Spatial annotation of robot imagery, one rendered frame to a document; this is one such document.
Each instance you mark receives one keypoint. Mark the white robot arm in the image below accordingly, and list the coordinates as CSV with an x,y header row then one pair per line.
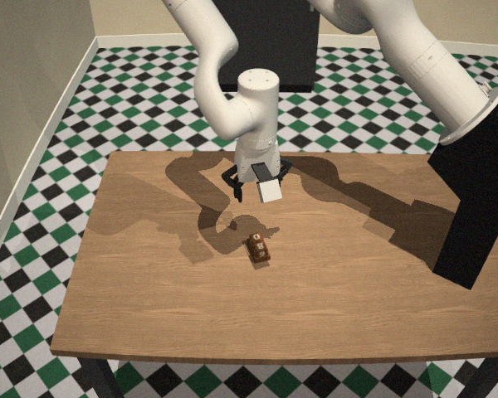
x,y
413,52

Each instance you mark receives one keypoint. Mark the brown calendar cube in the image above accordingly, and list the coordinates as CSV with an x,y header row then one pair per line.
x,y
260,249
254,238

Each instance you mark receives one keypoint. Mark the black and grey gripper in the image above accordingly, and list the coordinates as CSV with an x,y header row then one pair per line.
x,y
243,159

